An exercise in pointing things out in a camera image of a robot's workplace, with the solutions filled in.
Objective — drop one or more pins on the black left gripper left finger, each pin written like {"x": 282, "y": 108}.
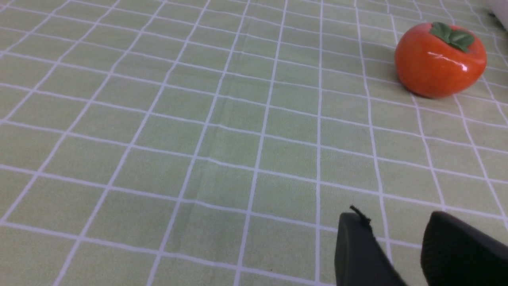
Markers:
{"x": 359, "y": 258}

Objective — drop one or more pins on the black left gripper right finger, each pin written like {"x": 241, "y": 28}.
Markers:
{"x": 453, "y": 253}

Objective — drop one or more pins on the orange persimmon toy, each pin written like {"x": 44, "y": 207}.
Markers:
{"x": 436, "y": 60}

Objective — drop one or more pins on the green checkered tablecloth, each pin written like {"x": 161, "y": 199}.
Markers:
{"x": 217, "y": 142}

